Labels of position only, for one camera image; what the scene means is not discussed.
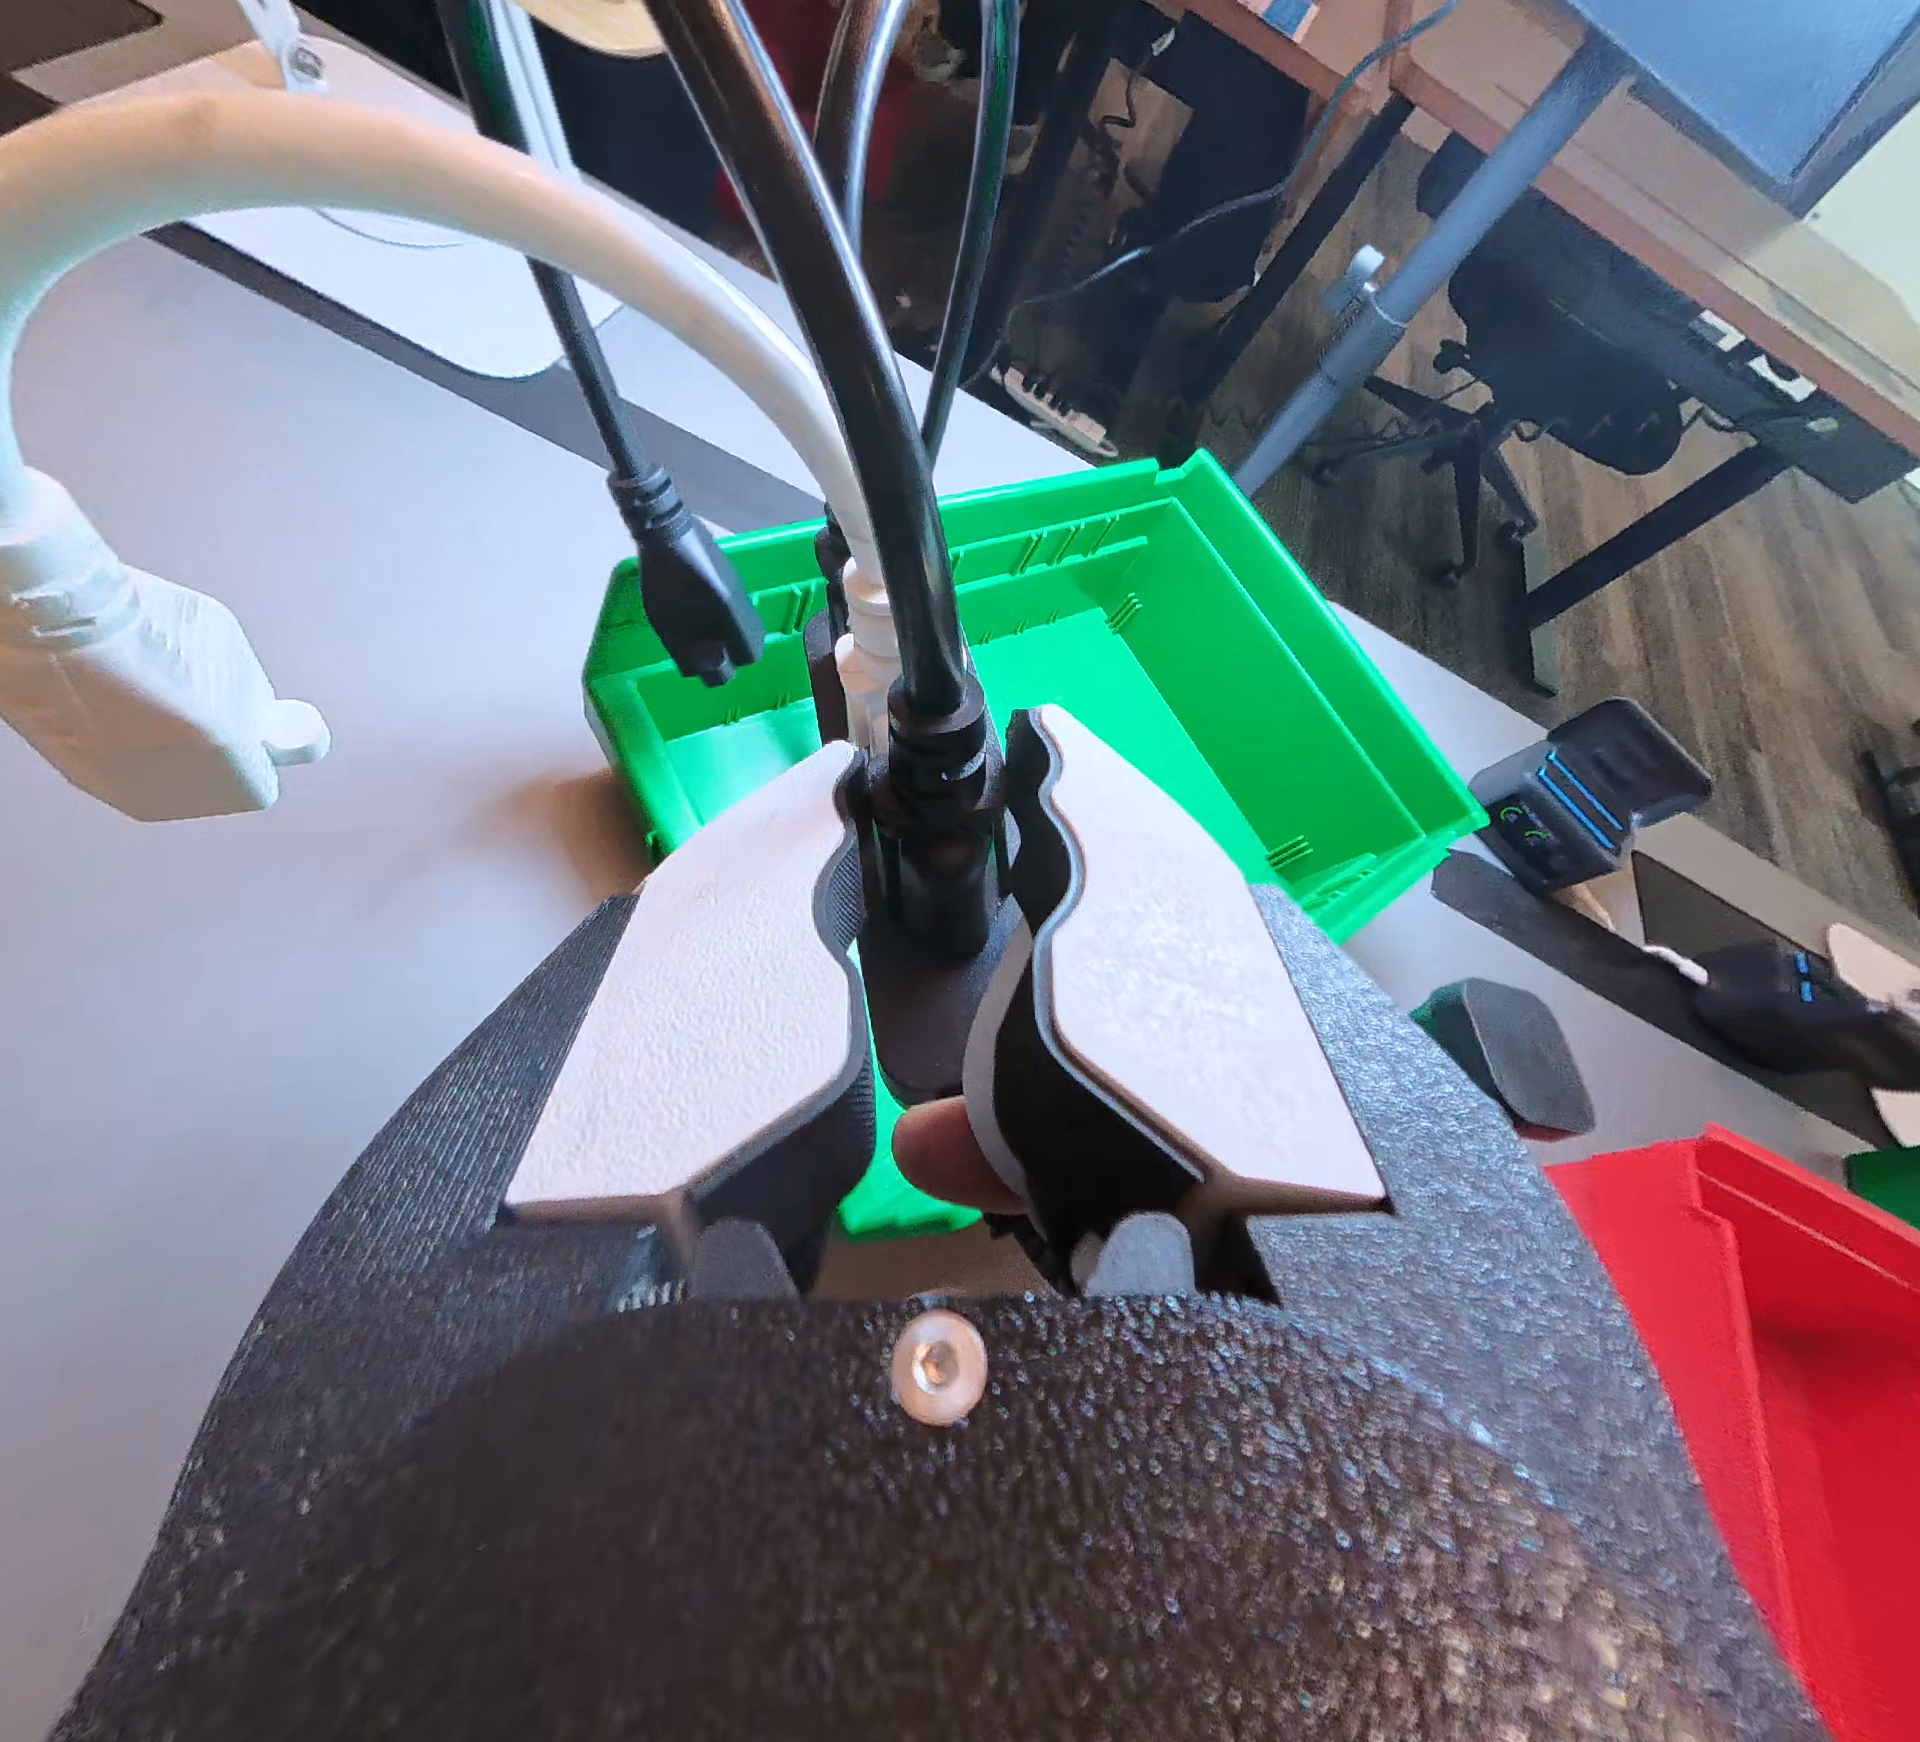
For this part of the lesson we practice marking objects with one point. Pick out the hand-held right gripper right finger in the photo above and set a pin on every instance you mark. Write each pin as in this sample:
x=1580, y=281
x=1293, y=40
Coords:
x=1183, y=1008

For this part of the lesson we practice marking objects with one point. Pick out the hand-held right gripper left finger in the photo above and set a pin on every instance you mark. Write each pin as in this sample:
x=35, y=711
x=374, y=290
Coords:
x=705, y=1008

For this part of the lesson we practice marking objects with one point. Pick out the white power strip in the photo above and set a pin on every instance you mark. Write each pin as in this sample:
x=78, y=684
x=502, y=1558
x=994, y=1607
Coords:
x=1057, y=408

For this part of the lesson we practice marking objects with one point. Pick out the person's right hand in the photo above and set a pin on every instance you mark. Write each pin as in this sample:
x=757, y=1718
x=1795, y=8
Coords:
x=946, y=1157

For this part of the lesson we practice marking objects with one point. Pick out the green plastic bin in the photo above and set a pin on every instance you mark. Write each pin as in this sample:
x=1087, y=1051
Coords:
x=1200, y=723

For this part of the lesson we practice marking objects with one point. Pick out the black mat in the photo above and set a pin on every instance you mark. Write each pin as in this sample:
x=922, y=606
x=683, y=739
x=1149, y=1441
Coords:
x=1559, y=939

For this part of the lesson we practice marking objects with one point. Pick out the black device with blue lights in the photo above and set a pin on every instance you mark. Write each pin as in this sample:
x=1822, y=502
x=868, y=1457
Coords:
x=1590, y=798
x=1786, y=1022

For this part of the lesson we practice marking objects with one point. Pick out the red plastic bin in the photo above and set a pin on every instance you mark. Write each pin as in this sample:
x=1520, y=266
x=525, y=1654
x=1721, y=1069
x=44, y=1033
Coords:
x=1799, y=1398

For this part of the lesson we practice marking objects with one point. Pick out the black office chair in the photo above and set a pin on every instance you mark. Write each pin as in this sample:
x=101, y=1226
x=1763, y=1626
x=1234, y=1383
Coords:
x=1559, y=377

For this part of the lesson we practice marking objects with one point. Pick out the wooden desk with grey leg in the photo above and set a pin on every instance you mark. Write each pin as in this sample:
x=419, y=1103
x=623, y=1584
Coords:
x=1424, y=272

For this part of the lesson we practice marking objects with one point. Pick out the red canister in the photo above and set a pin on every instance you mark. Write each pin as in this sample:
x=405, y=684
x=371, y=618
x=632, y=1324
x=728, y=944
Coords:
x=817, y=92

